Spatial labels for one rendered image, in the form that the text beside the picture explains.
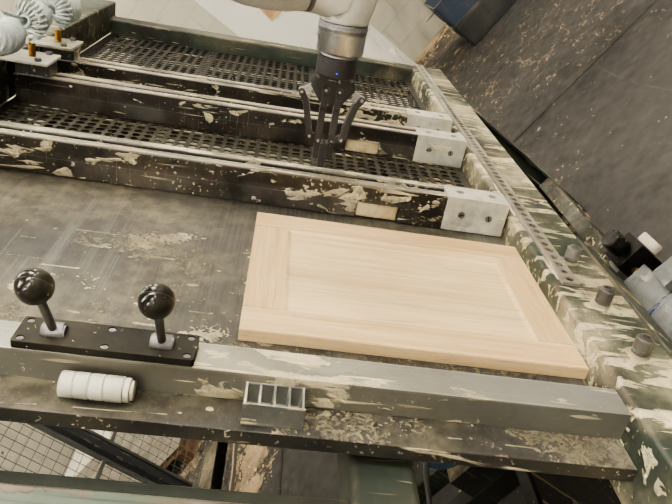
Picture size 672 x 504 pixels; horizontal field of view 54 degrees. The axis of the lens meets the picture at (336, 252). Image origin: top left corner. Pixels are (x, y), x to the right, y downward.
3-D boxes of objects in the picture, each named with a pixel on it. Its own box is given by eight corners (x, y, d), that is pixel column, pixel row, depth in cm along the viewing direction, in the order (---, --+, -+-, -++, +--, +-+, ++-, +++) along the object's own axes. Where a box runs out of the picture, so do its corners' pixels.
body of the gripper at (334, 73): (359, 54, 126) (351, 101, 130) (315, 46, 125) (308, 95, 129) (362, 62, 119) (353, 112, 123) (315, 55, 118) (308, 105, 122)
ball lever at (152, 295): (176, 364, 76) (171, 311, 65) (142, 360, 76) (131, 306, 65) (182, 334, 78) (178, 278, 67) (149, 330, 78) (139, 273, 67)
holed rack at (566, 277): (579, 287, 107) (581, 284, 107) (562, 284, 107) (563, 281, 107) (422, 66, 253) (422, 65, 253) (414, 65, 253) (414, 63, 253)
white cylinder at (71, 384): (56, 402, 72) (130, 410, 73) (55, 381, 71) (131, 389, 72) (64, 385, 75) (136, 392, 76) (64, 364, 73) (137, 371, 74)
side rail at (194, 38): (407, 98, 251) (413, 69, 246) (109, 51, 238) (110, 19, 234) (404, 93, 258) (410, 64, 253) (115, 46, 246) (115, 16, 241)
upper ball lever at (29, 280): (68, 352, 75) (44, 296, 64) (33, 348, 75) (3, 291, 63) (77, 322, 77) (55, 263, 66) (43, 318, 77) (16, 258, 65)
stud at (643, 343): (651, 360, 91) (659, 342, 90) (634, 358, 91) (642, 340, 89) (643, 349, 93) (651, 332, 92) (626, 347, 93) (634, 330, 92)
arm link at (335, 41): (318, 14, 123) (313, 47, 125) (319, 22, 115) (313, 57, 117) (366, 22, 124) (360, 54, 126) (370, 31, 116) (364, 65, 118)
